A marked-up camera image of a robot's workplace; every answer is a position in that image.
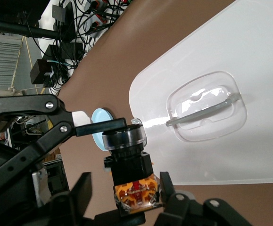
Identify black power brick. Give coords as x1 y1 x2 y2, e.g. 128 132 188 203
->
43 41 83 61
29 58 55 86
51 3 74 22

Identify black metal pole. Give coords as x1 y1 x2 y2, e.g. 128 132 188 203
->
0 18 59 40

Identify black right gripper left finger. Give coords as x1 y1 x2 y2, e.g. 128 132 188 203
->
38 171 93 226

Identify brown cardboard box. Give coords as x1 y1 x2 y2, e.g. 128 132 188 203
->
41 146 63 163

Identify grey box lid handle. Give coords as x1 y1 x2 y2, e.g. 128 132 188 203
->
165 93 242 128

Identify tangled black cable bundle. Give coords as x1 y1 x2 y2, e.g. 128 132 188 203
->
27 0 130 95

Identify white plastic lidded storage box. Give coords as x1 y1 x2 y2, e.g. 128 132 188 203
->
128 0 273 187

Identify light blue round plate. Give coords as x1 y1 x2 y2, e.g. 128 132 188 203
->
91 107 115 152

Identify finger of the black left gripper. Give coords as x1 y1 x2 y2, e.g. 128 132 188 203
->
0 93 128 194
89 210 147 226

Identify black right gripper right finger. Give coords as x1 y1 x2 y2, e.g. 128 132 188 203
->
153 171 253 226

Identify black orange push-button switch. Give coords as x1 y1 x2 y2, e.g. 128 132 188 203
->
101 124 163 216

